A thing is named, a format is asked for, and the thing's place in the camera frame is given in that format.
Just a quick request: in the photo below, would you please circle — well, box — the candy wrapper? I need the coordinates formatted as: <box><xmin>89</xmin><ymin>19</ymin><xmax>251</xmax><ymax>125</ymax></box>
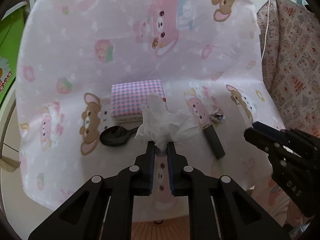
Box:
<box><xmin>209</xmin><ymin>109</ymin><xmax>225</xmax><ymax>124</ymax></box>

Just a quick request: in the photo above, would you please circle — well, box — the pink cartoon bear sheet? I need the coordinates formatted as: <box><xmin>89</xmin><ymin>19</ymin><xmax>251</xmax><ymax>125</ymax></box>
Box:
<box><xmin>16</xmin><ymin>0</ymin><xmax>283</xmax><ymax>210</ymax></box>

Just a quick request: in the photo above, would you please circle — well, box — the white charging cable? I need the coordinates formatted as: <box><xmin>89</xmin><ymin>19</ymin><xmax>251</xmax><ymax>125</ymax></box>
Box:
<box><xmin>260</xmin><ymin>0</ymin><xmax>273</xmax><ymax>61</ymax></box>

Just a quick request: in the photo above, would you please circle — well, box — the purple checkered tissue pack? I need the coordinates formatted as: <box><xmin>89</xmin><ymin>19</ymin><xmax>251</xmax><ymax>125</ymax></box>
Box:
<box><xmin>111</xmin><ymin>80</ymin><xmax>166</xmax><ymax>123</ymax></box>

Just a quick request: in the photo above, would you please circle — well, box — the white tissue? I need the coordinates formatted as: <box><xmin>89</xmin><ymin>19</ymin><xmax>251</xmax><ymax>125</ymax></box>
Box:
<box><xmin>135</xmin><ymin>94</ymin><xmax>200</xmax><ymax>154</ymax></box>

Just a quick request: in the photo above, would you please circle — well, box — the pink woven trash basket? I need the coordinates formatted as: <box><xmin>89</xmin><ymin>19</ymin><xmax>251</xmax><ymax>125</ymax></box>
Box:
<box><xmin>131</xmin><ymin>216</ymin><xmax>190</xmax><ymax>240</ymax></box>

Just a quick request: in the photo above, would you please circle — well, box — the green plastic storage box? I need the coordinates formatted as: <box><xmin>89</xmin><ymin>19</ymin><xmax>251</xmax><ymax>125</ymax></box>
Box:
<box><xmin>0</xmin><ymin>2</ymin><xmax>27</xmax><ymax>105</ymax></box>

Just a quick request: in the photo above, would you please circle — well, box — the black plastic spoon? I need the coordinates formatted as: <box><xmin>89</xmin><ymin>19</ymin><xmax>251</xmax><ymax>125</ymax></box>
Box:
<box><xmin>99</xmin><ymin>126</ymin><xmax>138</xmax><ymax>147</ymax></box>

